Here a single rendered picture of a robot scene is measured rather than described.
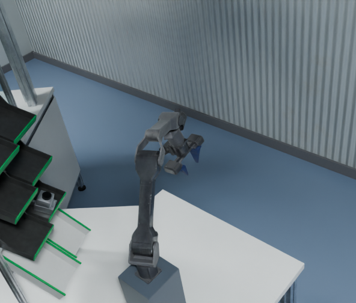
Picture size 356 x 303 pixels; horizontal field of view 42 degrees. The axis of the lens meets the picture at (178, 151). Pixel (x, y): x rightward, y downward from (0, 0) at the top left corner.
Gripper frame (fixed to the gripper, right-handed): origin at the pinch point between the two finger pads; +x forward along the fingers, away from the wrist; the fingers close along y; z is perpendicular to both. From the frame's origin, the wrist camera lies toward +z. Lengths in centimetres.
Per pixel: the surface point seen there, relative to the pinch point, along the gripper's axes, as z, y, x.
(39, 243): 7, 58, -21
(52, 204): 14, 46, -23
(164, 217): 12.9, 15.3, 21.8
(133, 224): 20.9, 24.9, 18.4
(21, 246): 9, 62, -24
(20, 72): 137, -17, -17
